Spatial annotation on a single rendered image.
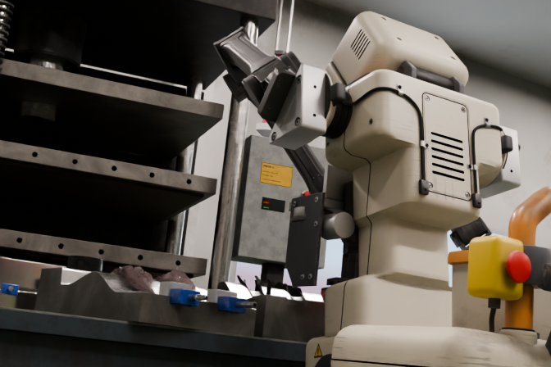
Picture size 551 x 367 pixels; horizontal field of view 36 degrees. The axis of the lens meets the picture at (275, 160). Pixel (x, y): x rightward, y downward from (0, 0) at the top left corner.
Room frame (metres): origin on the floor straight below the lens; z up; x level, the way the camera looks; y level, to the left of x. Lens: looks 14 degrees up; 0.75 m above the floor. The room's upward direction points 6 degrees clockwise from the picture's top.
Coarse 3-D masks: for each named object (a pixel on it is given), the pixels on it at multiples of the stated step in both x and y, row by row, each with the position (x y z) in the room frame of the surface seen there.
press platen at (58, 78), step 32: (0, 64) 2.34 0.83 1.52; (0, 96) 2.58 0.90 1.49; (32, 96) 2.54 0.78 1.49; (64, 96) 2.50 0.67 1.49; (96, 96) 2.46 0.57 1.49; (128, 96) 2.47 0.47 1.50; (160, 96) 2.50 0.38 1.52; (0, 128) 3.00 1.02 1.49; (32, 128) 2.95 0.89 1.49; (64, 128) 2.90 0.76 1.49; (96, 128) 2.85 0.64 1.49; (128, 128) 2.80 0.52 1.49; (160, 128) 2.76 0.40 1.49; (192, 128) 2.71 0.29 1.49
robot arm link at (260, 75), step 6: (276, 60) 1.41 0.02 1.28; (264, 66) 1.42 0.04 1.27; (270, 66) 1.41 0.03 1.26; (276, 66) 1.38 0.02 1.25; (282, 66) 1.37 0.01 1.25; (258, 72) 1.41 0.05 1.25; (264, 72) 1.39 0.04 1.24; (270, 72) 1.38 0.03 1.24; (258, 78) 1.38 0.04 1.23; (264, 78) 1.37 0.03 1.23; (264, 84) 1.37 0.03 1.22; (264, 90) 1.39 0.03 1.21
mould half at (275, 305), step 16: (224, 288) 2.04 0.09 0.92; (240, 288) 2.02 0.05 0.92; (272, 288) 2.08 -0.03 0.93; (272, 304) 1.75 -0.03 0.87; (320, 304) 1.78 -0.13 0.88; (256, 320) 1.79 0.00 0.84; (272, 320) 1.75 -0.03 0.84; (288, 320) 1.76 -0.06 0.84; (304, 320) 1.77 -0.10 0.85; (320, 320) 1.79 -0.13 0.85; (256, 336) 1.78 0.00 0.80; (272, 336) 1.75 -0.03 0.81; (288, 336) 1.76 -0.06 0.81; (304, 336) 1.77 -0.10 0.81; (320, 336) 1.79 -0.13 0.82
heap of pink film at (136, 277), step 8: (112, 272) 1.78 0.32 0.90; (120, 272) 1.75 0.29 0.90; (128, 272) 1.73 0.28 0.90; (136, 272) 1.74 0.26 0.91; (144, 272) 1.75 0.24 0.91; (168, 272) 1.85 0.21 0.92; (176, 272) 1.84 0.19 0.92; (128, 280) 1.72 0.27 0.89; (136, 280) 1.71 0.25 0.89; (144, 280) 1.72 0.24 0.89; (152, 280) 1.74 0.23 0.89; (160, 280) 1.82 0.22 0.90; (168, 280) 1.81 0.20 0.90; (176, 280) 1.79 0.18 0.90; (184, 280) 1.80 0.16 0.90; (136, 288) 1.70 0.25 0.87; (144, 288) 1.71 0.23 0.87; (152, 288) 1.71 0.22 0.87; (192, 288) 1.77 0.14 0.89
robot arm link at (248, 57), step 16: (240, 32) 1.70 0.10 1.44; (224, 48) 1.69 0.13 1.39; (240, 48) 1.61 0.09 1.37; (256, 48) 1.56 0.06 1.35; (224, 64) 1.76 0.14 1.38; (240, 64) 1.60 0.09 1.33; (256, 64) 1.48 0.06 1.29; (288, 64) 1.39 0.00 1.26; (240, 80) 1.76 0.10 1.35; (256, 80) 1.40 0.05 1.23; (256, 96) 1.40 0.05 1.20
